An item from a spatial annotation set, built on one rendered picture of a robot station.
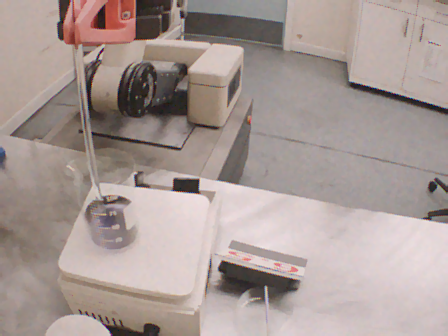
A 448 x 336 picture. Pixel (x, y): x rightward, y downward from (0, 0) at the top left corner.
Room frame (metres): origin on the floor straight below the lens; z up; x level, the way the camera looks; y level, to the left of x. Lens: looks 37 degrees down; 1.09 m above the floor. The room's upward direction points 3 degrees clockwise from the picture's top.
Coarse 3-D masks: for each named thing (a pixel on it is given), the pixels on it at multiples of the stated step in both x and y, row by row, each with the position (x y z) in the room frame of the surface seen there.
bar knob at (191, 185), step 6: (174, 180) 0.33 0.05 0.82; (180, 180) 0.33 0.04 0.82; (186, 180) 0.33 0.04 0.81; (192, 180) 0.34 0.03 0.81; (198, 180) 0.34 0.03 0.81; (174, 186) 0.33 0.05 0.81; (180, 186) 0.33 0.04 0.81; (186, 186) 0.33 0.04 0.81; (192, 186) 0.33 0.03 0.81; (198, 186) 0.34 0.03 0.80; (186, 192) 0.32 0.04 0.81; (192, 192) 0.33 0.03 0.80; (198, 192) 0.33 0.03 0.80
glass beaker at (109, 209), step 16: (80, 160) 0.24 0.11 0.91; (96, 160) 0.25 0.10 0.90; (112, 160) 0.25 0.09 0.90; (128, 160) 0.24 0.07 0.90; (80, 176) 0.23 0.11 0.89; (112, 176) 0.25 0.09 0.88; (128, 176) 0.22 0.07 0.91; (80, 192) 0.21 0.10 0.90; (96, 192) 0.20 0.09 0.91; (112, 192) 0.21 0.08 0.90; (128, 192) 0.22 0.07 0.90; (80, 208) 0.21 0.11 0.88; (96, 208) 0.20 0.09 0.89; (112, 208) 0.20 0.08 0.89; (128, 208) 0.21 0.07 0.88; (96, 224) 0.20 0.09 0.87; (112, 224) 0.20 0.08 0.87; (128, 224) 0.21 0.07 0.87; (96, 240) 0.20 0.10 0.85; (112, 240) 0.20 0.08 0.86; (128, 240) 0.21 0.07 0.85
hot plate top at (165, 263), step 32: (160, 192) 0.28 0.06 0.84; (160, 224) 0.24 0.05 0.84; (192, 224) 0.25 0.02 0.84; (64, 256) 0.19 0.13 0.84; (96, 256) 0.20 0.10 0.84; (128, 256) 0.20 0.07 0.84; (160, 256) 0.21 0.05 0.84; (192, 256) 0.21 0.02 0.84; (128, 288) 0.17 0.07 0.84; (160, 288) 0.17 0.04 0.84; (192, 288) 0.18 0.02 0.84
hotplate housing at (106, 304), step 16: (208, 224) 0.27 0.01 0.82; (208, 240) 0.25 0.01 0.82; (208, 256) 0.23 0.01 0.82; (208, 272) 0.23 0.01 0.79; (64, 288) 0.17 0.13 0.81; (80, 288) 0.17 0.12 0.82; (96, 288) 0.17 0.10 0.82; (112, 288) 0.18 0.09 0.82; (208, 288) 0.23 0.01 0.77; (80, 304) 0.17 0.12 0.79; (96, 304) 0.17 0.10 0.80; (112, 304) 0.17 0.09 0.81; (128, 304) 0.17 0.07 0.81; (144, 304) 0.17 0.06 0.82; (160, 304) 0.17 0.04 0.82; (176, 304) 0.17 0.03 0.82; (192, 304) 0.17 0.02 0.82; (112, 320) 0.17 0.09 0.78; (128, 320) 0.17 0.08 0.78; (144, 320) 0.17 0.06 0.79; (160, 320) 0.17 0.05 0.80; (176, 320) 0.16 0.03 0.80; (192, 320) 0.16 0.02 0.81
